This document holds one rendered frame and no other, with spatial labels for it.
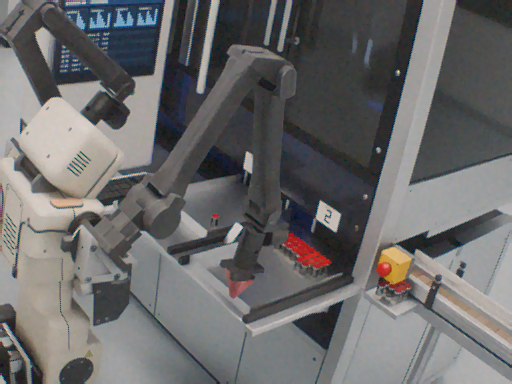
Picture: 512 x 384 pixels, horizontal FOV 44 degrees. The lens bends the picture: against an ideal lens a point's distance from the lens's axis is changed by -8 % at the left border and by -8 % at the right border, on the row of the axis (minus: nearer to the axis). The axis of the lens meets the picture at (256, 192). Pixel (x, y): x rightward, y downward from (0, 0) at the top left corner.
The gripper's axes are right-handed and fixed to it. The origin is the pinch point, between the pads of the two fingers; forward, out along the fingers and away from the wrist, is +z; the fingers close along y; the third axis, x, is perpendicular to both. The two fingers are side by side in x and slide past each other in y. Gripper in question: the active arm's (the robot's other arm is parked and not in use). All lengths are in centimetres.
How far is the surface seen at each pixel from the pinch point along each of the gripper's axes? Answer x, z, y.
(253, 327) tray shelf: -10.1, 3.4, -0.1
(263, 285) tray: 2.6, 0.7, 13.8
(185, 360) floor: 61, 83, 56
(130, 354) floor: 74, 86, 37
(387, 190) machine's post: -10.8, -34.2, 32.8
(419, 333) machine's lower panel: -13, 25, 91
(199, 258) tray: 19.1, 1.0, 4.0
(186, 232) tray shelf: 33.9, 1.6, 10.5
